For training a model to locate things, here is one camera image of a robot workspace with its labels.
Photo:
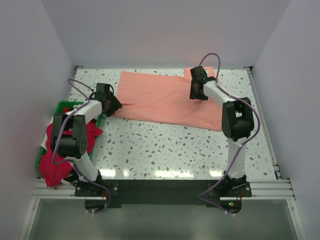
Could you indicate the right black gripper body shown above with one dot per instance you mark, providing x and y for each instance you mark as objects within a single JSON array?
[{"x": 198, "y": 95}]

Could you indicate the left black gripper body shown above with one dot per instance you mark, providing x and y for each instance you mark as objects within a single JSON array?
[{"x": 113, "y": 105}]

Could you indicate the salmon pink t shirt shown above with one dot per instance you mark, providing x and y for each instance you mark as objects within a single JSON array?
[{"x": 165, "y": 99}]

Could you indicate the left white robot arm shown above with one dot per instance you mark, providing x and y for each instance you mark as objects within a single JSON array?
[{"x": 84, "y": 167}]

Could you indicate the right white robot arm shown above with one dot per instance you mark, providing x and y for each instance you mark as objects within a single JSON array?
[{"x": 237, "y": 123}]

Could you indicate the green plastic basket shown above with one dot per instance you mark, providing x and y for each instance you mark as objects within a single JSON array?
[{"x": 69, "y": 136}]

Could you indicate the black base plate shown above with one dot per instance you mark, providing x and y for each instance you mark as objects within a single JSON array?
[{"x": 113, "y": 193}]

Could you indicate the aluminium frame rail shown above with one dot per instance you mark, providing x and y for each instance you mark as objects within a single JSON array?
[{"x": 261, "y": 190}]

